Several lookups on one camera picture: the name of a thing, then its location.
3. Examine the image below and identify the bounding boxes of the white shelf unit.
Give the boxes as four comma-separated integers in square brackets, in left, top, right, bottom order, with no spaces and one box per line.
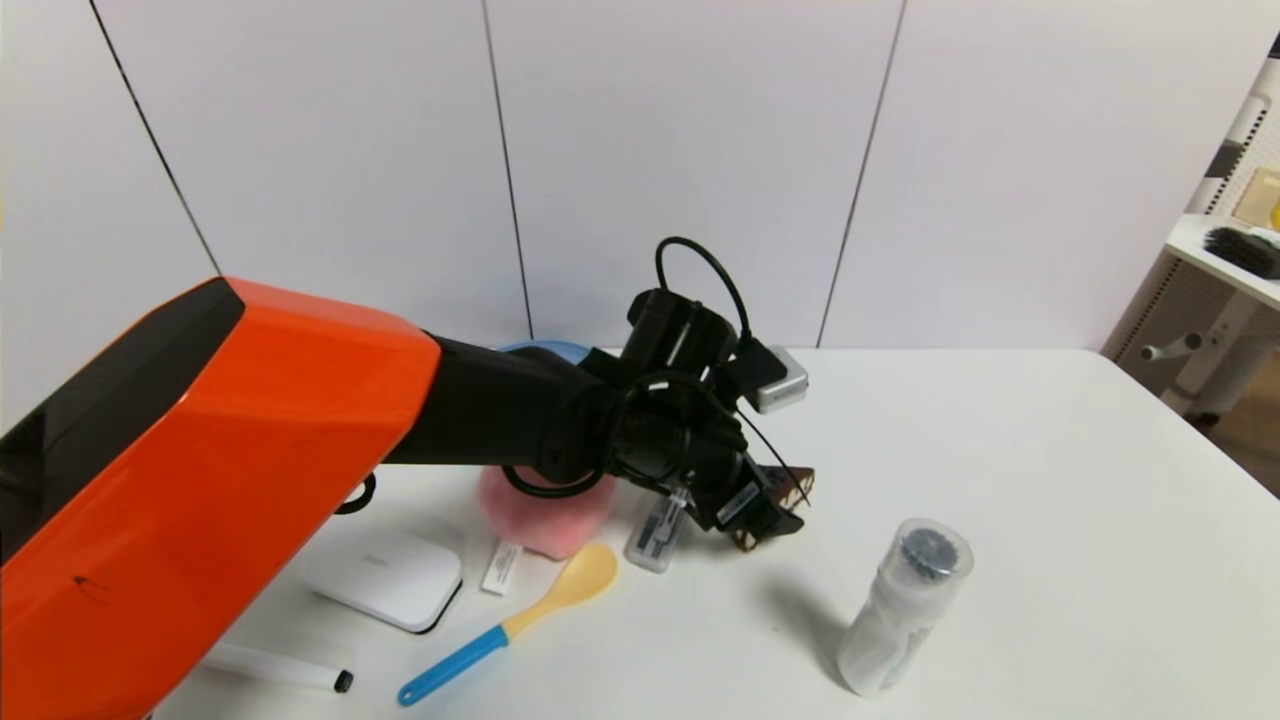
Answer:
[1100,30,1280,421]

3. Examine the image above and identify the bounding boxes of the flat white box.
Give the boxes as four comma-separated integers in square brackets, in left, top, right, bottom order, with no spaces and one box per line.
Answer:
[300,535,464,635]

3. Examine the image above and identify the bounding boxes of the black hair brush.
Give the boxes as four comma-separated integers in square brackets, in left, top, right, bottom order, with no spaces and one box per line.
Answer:
[1204,227,1280,280]

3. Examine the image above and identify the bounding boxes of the white marker with black cap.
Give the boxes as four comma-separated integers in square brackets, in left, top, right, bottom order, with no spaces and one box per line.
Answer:
[200,643,355,694]

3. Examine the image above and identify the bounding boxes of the translucent white plastic bottle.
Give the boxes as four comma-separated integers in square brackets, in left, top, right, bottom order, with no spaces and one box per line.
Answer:
[837,517,974,698]

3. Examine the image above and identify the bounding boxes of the pink fluffy puff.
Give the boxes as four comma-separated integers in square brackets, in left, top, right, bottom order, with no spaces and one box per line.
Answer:
[478,465,618,561]

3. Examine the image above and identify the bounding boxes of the blue plate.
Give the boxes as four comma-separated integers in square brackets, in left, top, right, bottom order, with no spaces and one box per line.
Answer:
[497,340,593,367]

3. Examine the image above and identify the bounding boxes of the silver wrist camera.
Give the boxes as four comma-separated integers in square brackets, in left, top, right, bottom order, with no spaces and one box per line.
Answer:
[745,345,810,415]

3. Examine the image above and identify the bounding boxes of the yellow object on shelf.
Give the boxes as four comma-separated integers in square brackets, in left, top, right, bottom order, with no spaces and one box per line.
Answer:
[1232,168,1280,231]

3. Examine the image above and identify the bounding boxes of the chocolate blueberry cake slice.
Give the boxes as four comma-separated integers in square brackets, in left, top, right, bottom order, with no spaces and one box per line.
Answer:
[728,464,817,553]

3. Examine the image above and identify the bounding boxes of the black cable loop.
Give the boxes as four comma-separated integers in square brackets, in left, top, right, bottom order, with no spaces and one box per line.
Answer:
[335,472,378,516]

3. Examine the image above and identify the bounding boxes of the small white paper tag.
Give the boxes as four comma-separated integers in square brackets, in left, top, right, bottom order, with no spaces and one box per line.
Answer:
[481,540,524,596]

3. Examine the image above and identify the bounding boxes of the yellow spoon with blue handle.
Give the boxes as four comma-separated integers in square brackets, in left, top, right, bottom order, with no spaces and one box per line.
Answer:
[397,543,619,707]

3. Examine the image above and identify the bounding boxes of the black camera cable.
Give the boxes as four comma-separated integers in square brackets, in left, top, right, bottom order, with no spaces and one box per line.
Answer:
[655,237,753,346]

